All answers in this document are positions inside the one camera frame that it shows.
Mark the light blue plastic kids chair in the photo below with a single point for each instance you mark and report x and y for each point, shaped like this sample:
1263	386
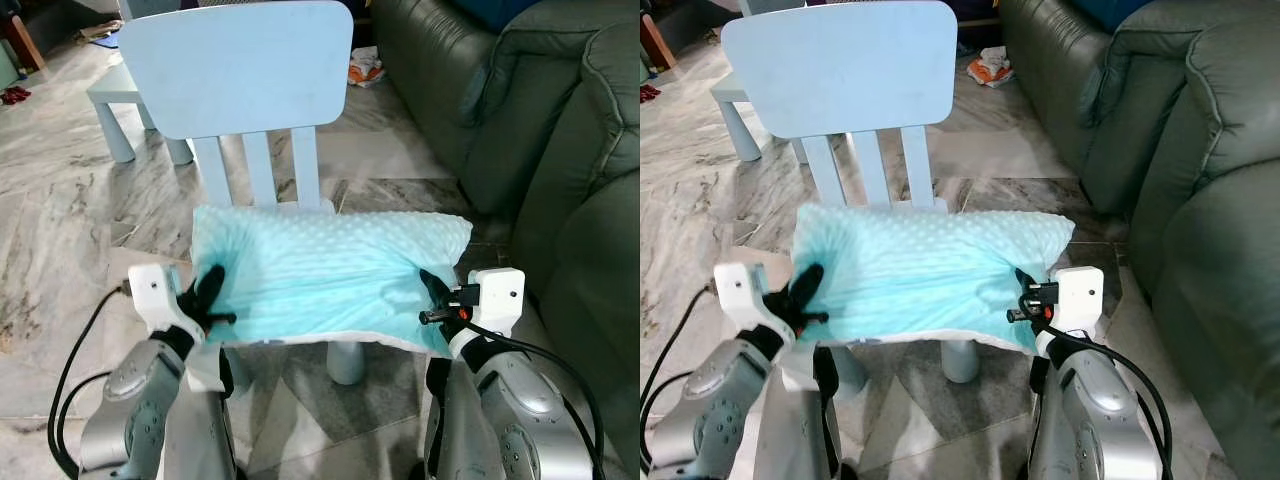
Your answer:
240	70
850	70

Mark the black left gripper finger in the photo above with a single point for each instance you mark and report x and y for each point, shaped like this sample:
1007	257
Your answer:
211	282
806	282

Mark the brown wooden furniture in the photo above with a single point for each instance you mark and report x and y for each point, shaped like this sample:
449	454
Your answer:
20	40
655	45

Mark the dark blue cushion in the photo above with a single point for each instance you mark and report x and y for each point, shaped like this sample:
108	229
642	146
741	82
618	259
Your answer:
500	10
1110	10

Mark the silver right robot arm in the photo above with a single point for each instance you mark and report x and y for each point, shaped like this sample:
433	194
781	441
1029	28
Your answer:
1095	420
520	410

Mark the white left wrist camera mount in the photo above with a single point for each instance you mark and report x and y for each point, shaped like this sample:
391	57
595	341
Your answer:
738	290
150	290

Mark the small red item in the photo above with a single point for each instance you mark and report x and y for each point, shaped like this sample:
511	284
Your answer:
648	92
15	95

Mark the light blue small kids table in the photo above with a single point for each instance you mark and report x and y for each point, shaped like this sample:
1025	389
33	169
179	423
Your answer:
735	100
110	95

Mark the teal dotted plush pillow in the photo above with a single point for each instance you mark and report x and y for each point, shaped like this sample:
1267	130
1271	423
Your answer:
920	270
320	270

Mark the green leather sofa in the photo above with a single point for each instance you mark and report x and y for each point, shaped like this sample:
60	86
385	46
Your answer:
560	120
1180	150

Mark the orange and white crumpled cloth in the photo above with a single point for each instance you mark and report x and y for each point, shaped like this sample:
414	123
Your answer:
990	65
365	68

